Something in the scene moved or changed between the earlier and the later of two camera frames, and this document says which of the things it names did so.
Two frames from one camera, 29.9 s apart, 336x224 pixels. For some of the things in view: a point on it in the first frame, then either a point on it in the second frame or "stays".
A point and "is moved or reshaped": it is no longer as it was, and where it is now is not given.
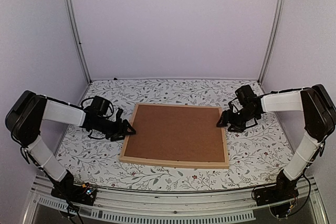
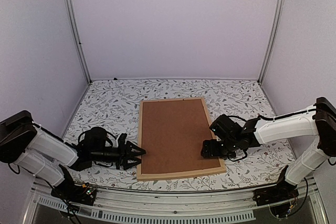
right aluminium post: [280, 8] stays
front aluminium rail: [227, 206] stays
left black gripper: [121, 131] to [124, 157]
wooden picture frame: [176, 136] to [175, 174]
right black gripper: [226, 117] to [212, 151]
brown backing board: [176, 132] is moved or reshaped
